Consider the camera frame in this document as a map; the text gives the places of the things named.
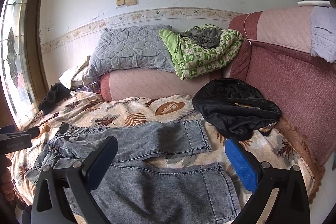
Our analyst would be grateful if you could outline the grey denim pants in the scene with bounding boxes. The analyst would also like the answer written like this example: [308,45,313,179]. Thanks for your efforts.
[26,120,241,223]

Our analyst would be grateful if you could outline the person's left hand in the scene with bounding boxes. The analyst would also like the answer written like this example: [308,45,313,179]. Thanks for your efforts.
[1,156,15,202]

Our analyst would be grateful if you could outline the leaf-patterned cream blanket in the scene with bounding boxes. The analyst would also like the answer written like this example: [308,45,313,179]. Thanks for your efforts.
[9,92,321,205]

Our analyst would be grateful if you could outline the stained glass window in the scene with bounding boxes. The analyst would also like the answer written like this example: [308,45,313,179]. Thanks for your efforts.
[1,0,38,130]

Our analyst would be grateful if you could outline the small black garment near window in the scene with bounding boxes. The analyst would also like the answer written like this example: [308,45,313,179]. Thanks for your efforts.
[39,83,71,115]

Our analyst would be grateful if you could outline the cream pillow behind sofa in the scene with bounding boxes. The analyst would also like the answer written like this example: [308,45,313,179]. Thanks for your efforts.
[59,56,91,89]

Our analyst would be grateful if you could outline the black garment on sofa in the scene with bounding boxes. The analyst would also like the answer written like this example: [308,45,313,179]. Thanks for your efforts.
[192,79,282,141]

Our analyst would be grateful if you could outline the grey quilted pillow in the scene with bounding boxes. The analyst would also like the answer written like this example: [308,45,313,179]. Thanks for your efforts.
[87,24,175,81]

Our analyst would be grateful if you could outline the green patterned folded quilt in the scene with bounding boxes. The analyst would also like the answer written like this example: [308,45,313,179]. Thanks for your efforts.
[158,24,244,80]

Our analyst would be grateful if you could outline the lavender cloth on sofa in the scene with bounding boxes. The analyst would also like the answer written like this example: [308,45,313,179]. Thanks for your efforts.
[310,6,336,63]

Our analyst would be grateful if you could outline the dark grey cloth on quilt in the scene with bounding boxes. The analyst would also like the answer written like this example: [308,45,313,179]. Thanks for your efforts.
[179,26,222,48]

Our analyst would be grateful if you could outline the beige wall switch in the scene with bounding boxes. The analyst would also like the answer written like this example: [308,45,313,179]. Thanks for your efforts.
[116,0,137,7]

